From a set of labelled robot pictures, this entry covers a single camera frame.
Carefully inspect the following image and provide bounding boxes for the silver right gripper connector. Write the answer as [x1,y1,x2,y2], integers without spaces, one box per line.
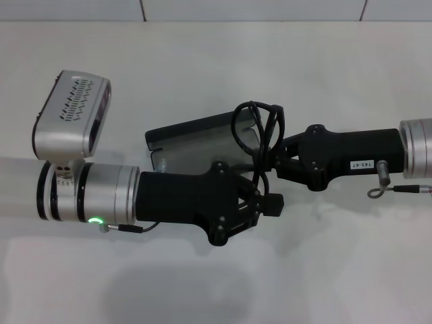
[377,159,389,186]

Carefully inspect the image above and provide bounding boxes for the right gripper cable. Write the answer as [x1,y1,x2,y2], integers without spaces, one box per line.
[367,184,432,199]

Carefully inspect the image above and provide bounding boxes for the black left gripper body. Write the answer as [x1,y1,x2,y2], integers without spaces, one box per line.
[134,161,254,247]

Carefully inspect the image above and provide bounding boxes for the black framed glasses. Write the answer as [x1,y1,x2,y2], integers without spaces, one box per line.
[232,100,288,196]

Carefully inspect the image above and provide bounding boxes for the left gripper cable with plug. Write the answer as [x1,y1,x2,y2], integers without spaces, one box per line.
[97,219,161,234]

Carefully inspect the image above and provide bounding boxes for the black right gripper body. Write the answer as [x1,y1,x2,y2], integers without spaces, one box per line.
[296,123,406,190]

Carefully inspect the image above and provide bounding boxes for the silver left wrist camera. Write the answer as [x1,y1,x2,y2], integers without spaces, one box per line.
[32,70,112,160]

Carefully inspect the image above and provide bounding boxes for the black glasses case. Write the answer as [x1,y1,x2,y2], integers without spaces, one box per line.
[144,112,263,176]

